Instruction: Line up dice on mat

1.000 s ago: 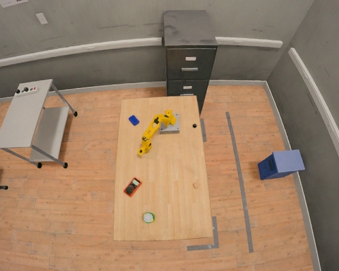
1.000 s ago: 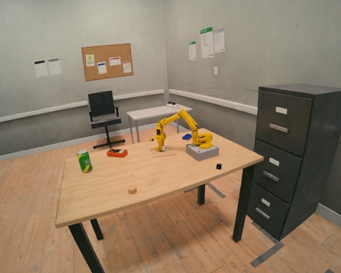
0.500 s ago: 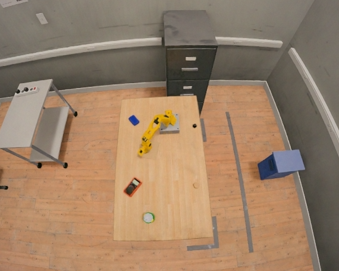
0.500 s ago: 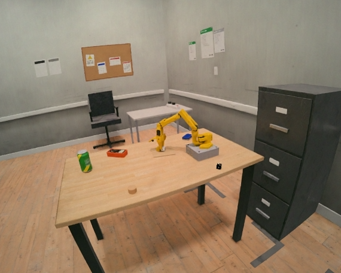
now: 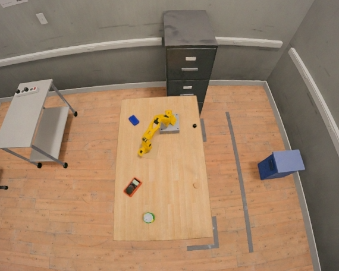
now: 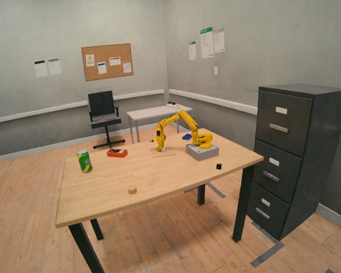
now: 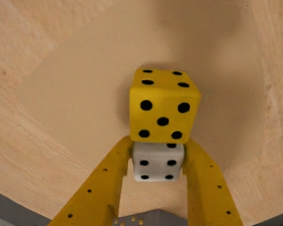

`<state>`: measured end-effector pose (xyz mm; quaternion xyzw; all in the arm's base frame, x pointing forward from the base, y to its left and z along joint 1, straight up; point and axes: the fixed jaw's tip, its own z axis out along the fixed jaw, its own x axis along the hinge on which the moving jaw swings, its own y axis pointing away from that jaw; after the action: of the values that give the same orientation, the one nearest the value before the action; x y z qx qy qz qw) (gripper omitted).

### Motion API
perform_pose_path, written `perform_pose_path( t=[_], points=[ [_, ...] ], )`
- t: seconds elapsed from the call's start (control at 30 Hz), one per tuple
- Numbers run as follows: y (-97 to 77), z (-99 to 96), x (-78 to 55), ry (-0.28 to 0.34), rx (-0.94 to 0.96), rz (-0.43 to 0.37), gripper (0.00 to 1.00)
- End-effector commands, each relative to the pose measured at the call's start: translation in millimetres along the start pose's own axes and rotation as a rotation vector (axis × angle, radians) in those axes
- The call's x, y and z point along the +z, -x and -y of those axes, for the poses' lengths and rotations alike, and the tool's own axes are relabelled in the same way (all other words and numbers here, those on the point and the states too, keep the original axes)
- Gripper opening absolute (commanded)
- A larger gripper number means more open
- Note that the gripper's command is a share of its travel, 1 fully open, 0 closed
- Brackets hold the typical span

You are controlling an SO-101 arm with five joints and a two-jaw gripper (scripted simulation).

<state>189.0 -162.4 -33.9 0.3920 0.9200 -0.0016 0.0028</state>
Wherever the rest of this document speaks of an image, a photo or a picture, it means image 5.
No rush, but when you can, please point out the tan flat mat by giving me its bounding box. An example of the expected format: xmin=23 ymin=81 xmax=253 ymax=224
xmin=137 ymin=140 xmax=159 ymax=160

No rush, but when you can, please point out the small blue rounded block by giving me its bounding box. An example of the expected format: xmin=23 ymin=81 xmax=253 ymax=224
xmin=128 ymin=115 xmax=140 ymax=126

